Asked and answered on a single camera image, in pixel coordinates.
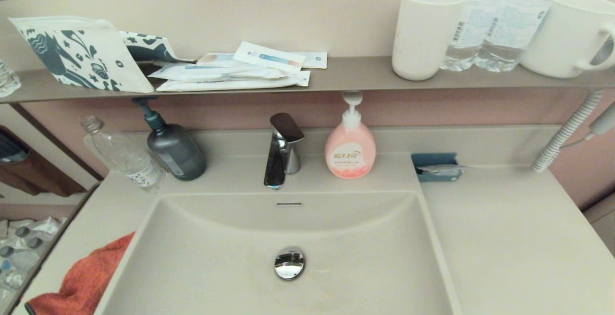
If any wrapped toothbrush packet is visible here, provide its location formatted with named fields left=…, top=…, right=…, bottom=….
left=148, top=63, right=289, bottom=83

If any clear drinking glass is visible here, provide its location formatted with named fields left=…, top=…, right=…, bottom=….
left=0, top=58, right=22, bottom=98

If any pink soap pump bottle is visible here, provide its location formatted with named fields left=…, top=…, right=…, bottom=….
left=325, top=91, right=377, bottom=180

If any empty clear plastic bottle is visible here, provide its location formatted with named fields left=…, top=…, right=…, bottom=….
left=81, top=116, right=167, bottom=193

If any long white plastic packet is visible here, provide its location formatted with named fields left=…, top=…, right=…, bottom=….
left=156, top=70, right=311, bottom=92

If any chrome sink faucet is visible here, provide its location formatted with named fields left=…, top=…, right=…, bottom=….
left=263, top=112, right=305, bottom=191

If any silver sachet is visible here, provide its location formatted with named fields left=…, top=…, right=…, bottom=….
left=416, top=164, right=469, bottom=177

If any blue soap holder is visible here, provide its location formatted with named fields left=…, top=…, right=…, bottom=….
left=411, top=153, right=464, bottom=182

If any white coiled cord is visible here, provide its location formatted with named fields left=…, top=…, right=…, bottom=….
left=530, top=89, right=605, bottom=173

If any grey wall shelf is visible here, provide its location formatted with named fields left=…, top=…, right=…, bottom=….
left=0, top=56, right=615, bottom=104

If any black bin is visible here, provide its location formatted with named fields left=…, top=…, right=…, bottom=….
left=0, top=128, right=29, bottom=163

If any grey hair dryer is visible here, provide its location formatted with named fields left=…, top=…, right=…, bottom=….
left=560, top=101, right=615, bottom=150

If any white tumbler cup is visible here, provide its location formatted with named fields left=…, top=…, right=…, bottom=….
left=392, top=0, right=465, bottom=81

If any white mug with handle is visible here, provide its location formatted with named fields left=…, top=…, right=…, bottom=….
left=520, top=0, right=615, bottom=79

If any white sachet blue orange stripe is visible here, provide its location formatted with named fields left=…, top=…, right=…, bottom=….
left=233, top=41, right=306, bottom=74

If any small white blue patterned pouch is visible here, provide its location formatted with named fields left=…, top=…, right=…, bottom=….
left=119, top=31, right=195, bottom=63

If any white sachet pink print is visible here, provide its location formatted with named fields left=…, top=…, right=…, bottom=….
left=196, top=52, right=250, bottom=66

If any beige sink basin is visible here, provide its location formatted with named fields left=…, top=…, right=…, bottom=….
left=94, top=190, right=462, bottom=315

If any white sachet blue logo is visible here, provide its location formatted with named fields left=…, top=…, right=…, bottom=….
left=288, top=51, right=328, bottom=69

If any plastic wrapped water bottle pack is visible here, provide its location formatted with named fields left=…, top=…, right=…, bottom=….
left=0, top=217, right=68, bottom=306

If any dark grey pump bottle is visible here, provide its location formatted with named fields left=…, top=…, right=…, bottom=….
left=132, top=97, right=207, bottom=182

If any orange towel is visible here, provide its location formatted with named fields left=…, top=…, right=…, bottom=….
left=25, top=232, right=136, bottom=315

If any chrome drain stopper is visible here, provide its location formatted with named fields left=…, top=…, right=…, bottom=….
left=274, top=247, right=306, bottom=280

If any large white blue patterned pouch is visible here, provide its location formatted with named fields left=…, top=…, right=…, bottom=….
left=9, top=16, right=154, bottom=94

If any clear water bottle white label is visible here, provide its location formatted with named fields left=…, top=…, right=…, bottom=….
left=440, top=0, right=507, bottom=72
left=475, top=0, right=570, bottom=73

